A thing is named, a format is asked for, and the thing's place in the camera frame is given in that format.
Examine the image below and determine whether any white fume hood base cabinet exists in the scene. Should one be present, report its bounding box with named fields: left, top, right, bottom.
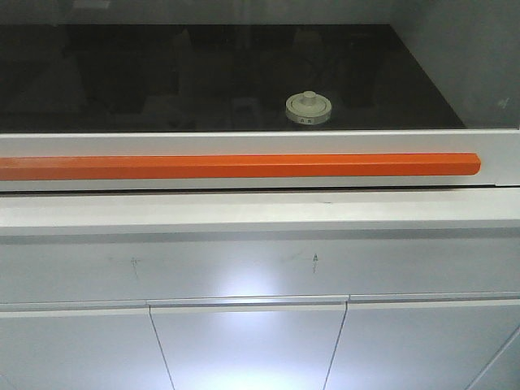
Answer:
left=1, top=188, right=519, bottom=389

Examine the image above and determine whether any fume hood sash orange handle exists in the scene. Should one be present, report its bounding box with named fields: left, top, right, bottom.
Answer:
left=0, top=130, right=520, bottom=193

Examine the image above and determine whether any glass jar with cream lid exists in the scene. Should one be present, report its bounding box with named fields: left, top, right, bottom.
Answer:
left=285, top=91, right=332, bottom=126

